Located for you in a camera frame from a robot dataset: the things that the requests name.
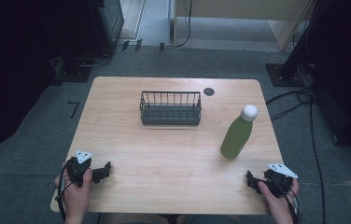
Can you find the green bottle with white cap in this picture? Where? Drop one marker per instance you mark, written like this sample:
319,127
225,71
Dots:
237,135

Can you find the light wooden furniture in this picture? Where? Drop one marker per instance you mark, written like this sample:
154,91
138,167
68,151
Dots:
242,12

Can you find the black stand with base plate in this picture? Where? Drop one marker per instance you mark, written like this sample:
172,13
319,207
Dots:
285,76

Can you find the person's left hand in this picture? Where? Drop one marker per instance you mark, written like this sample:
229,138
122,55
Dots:
76,194

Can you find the person's right hand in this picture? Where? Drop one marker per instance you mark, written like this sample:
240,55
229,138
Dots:
277,205

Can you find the dark curtain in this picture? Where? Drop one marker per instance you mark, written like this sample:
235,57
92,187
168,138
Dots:
8,77
348,62

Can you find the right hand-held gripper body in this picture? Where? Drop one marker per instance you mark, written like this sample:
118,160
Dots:
277,182

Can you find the dark round table grommet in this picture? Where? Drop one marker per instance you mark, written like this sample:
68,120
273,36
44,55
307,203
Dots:
208,91

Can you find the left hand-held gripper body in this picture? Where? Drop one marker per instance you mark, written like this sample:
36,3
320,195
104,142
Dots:
77,169

